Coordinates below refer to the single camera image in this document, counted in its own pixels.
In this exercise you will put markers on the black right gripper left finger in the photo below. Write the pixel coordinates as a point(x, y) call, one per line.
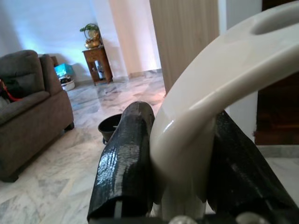
point(123, 158)

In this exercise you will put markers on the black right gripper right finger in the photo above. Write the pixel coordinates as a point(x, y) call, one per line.
point(240, 172)

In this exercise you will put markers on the black round bucket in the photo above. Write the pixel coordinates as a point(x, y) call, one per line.
point(108, 129)

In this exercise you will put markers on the dark wooden door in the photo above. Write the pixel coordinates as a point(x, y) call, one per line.
point(278, 112)

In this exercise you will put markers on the white basket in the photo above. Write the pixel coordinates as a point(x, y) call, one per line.
point(68, 84)

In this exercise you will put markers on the brown fabric sofa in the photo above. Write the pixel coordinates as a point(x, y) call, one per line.
point(30, 121)

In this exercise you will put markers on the brown wooden side table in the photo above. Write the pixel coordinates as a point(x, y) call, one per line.
point(97, 60)

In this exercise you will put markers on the blue box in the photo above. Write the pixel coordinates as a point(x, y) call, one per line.
point(64, 69)

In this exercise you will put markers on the golden ornament with plant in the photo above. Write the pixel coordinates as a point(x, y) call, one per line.
point(92, 38)

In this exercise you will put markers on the beige ribbed partition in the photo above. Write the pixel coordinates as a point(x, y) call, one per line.
point(184, 42)

